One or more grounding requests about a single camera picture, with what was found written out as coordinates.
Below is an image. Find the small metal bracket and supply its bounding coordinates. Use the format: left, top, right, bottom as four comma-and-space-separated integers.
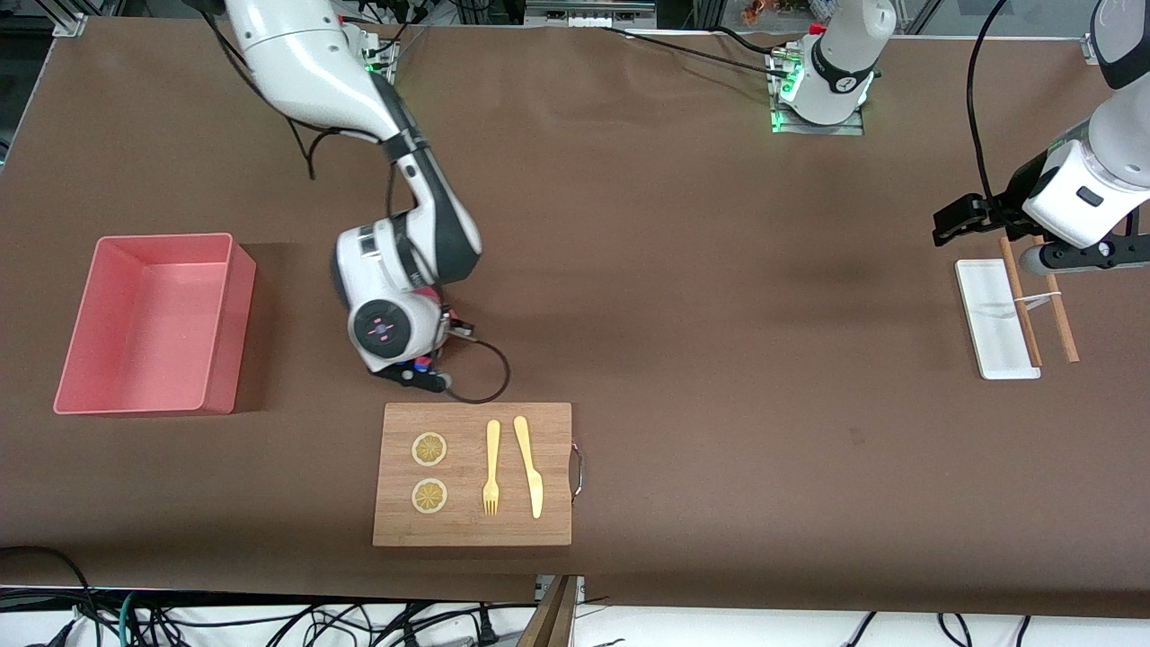
535, 575, 587, 605

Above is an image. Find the brown wooden stick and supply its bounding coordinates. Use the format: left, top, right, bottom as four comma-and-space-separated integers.
1033, 235, 1081, 364
1000, 236, 1044, 368

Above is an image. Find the white rectangular tray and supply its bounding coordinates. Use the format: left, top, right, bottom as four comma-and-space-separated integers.
955, 259, 1042, 381

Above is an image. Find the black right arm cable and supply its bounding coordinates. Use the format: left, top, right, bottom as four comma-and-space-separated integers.
205, 13, 383, 181

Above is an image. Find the yellow plastic knife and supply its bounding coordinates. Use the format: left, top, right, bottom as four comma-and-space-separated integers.
513, 415, 544, 520

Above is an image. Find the black looped floor cable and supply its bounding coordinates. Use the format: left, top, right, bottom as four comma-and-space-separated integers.
0, 545, 102, 647

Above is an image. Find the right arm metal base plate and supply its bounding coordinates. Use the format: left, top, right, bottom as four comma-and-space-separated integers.
359, 34, 402, 80

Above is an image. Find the wooden cutting board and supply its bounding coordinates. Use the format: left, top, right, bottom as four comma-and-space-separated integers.
372, 402, 573, 548

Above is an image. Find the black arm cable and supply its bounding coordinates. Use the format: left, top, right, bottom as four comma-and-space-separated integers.
967, 0, 1012, 215
205, 13, 383, 181

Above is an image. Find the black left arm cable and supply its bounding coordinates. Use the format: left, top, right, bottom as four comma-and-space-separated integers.
967, 0, 1012, 215

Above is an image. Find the yellow plastic fork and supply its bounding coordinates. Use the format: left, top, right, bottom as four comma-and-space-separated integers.
482, 419, 501, 517

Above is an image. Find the pink plastic bin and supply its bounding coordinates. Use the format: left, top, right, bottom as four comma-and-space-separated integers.
52, 232, 258, 417

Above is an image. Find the teal cable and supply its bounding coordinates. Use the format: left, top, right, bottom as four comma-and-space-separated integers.
117, 591, 145, 647

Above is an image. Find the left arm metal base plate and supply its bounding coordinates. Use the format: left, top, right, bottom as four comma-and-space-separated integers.
771, 49, 865, 136

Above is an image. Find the short black table cable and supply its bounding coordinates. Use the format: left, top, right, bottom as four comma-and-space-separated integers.
714, 25, 796, 59

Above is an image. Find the grey power strip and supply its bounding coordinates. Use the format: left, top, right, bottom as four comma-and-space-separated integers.
526, 0, 657, 28

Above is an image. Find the long black table cable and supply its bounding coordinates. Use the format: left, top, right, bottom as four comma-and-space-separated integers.
597, 25, 796, 80

